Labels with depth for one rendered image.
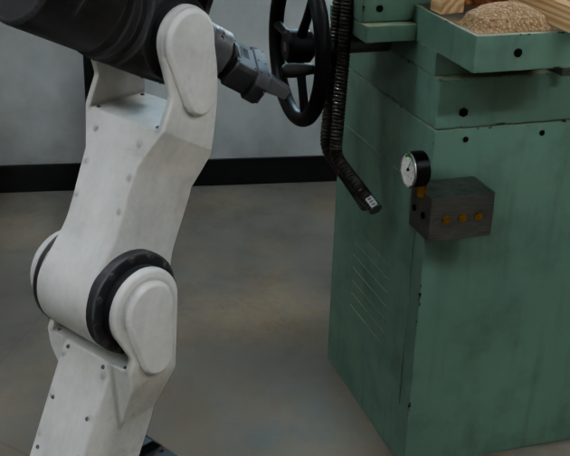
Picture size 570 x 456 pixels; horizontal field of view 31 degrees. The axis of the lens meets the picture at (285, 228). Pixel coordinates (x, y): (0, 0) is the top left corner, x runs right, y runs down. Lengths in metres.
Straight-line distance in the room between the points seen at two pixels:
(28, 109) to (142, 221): 1.98
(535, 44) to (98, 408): 0.87
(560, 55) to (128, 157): 0.74
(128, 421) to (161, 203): 0.32
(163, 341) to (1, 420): 0.93
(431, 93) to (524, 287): 0.45
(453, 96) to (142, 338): 0.72
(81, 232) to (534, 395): 1.11
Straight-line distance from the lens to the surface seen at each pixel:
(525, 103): 1.85
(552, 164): 1.92
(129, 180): 1.33
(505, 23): 1.67
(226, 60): 1.69
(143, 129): 1.33
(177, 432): 2.19
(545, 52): 1.71
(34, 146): 3.34
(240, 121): 3.34
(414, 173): 1.71
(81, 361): 1.45
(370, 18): 1.81
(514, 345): 2.07
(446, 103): 1.77
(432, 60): 1.78
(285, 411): 2.26
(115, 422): 1.46
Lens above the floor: 1.28
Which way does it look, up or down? 24 degrees down
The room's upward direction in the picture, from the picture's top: 2 degrees clockwise
